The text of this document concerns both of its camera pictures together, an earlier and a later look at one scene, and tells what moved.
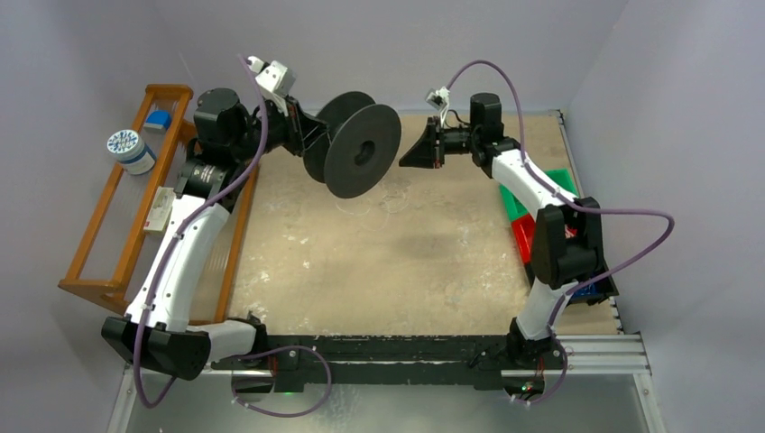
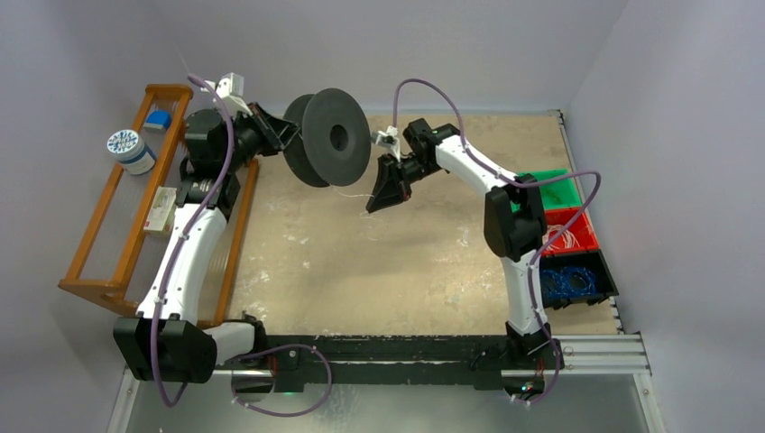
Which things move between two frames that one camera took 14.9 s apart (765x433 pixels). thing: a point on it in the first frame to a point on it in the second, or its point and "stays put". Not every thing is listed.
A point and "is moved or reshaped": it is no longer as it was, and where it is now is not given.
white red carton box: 161,208 stays put
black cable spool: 359,147 is moved or reshaped
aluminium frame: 609,389 stays put
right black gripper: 436,142 to 404,176
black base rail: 382,359 stays put
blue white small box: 158,121 stays put
